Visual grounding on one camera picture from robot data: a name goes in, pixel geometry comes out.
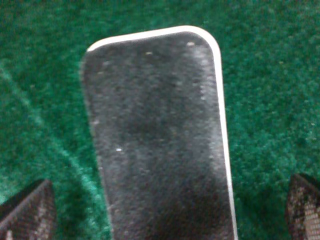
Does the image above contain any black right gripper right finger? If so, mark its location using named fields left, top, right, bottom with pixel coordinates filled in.
left=285, top=173, right=320, bottom=240

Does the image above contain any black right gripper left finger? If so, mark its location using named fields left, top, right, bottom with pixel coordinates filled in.
left=0, top=179, right=57, bottom=240

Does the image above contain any green felt table cloth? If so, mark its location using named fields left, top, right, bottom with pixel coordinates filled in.
left=0, top=0, right=320, bottom=240

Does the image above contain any white rectangular box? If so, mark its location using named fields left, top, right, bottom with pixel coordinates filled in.
left=80, top=25, right=238, bottom=240

